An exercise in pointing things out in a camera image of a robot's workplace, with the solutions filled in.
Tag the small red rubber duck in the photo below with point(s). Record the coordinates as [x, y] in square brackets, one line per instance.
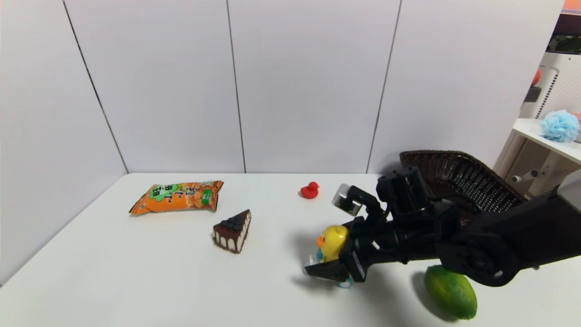
[309, 191]

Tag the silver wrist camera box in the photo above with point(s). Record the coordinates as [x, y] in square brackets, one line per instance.
[347, 200]

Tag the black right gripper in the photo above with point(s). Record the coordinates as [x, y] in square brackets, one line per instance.
[354, 264]

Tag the brown wicker basket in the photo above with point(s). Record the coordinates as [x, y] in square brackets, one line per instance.
[458, 172]

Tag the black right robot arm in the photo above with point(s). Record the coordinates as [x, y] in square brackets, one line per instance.
[490, 245]

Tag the yellow duck toy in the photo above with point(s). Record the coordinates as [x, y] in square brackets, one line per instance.
[333, 240]

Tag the blue bath pouf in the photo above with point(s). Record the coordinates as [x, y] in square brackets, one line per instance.
[559, 126]

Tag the white side table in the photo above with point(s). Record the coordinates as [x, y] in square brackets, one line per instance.
[540, 136]

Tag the orange snack bag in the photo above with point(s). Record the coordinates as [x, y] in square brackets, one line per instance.
[177, 197]

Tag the green lime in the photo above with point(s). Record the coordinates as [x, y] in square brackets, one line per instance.
[450, 293]

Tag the white perforated appliance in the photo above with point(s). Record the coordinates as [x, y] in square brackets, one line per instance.
[560, 86]

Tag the chocolate cake slice toy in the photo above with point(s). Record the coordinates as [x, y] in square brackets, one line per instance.
[232, 232]

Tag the white stand with knobs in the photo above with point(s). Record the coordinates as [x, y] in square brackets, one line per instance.
[542, 175]

